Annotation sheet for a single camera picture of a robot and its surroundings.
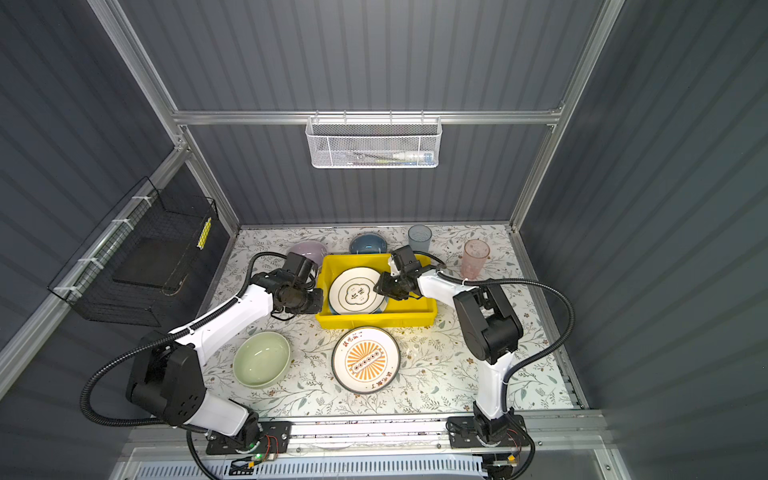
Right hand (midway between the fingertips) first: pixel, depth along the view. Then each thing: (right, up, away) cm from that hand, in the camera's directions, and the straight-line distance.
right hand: (380, 291), depth 96 cm
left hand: (-17, -3, -8) cm, 19 cm away
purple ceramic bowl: (-25, +13, +12) cm, 31 cm away
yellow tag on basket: (-49, +18, -13) cm, 54 cm away
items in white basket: (+2, +43, 0) cm, 43 cm away
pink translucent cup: (+30, +10, -3) cm, 32 cm away
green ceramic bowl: (-34, -19, -11) cm, 40 cm away
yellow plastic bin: (+12, -6, -2) cm, 14 cm away
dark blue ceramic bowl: (-5, +16, +16) cm, 23 cm away
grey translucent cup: (+14, +18, +9) cm, 25 cm away
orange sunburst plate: (-4, -19, -11) cm, 22 cm away
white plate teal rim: (-10, -1, +3) cm, 10 cm away
